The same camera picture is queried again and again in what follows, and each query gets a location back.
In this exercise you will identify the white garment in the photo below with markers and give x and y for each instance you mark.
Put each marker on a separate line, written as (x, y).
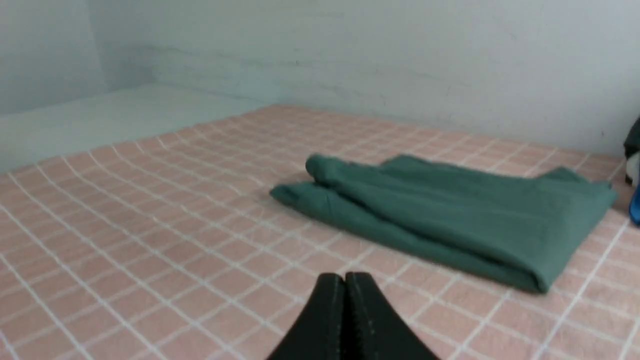
(632, 169)

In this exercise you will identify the pink checkered tablecloth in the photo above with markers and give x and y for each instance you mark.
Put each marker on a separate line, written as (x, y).
(170, 248)

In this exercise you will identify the dark grey garment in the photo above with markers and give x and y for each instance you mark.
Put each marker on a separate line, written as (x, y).
(631, 144)

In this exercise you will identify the green long-sleeved shirt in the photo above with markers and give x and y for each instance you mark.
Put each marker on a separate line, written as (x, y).
(517, 231)

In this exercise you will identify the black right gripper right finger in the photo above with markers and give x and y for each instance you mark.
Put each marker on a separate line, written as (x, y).
(375, 331)

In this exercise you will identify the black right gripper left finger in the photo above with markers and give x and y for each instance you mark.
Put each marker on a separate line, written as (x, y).
(316, 334)

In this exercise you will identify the blue garment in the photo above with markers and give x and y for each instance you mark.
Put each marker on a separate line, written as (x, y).
(634, 207)

